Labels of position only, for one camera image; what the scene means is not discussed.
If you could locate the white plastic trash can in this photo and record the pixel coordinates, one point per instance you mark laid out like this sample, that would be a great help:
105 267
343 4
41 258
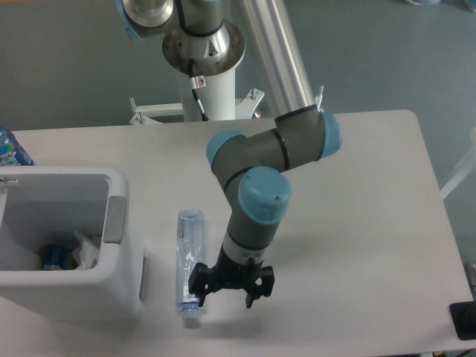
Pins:
63 207

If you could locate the white frame at right edge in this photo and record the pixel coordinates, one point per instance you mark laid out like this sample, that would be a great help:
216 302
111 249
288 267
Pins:
460 170

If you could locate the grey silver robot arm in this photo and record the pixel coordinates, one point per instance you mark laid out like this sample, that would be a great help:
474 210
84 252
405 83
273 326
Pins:
250 169

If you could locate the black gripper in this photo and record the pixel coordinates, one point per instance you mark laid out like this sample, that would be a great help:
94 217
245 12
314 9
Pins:
227 274

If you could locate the white paper wrapper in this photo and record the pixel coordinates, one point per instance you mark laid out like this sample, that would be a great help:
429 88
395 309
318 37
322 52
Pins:
86 254

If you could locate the crushed clear plastic bottle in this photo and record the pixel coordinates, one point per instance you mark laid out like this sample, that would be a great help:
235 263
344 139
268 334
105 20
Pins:
190 250

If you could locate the black device at table edge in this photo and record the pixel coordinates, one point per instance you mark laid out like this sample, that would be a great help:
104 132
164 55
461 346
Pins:
463 316

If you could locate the blue snack packet in bin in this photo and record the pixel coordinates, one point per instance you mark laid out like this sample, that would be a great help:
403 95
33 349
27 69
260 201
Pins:
58 258

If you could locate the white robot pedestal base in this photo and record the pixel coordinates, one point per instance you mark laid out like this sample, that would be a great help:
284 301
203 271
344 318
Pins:
205 71

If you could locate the blue labelled drink bottle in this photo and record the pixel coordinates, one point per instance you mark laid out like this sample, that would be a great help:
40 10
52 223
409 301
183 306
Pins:
12 152

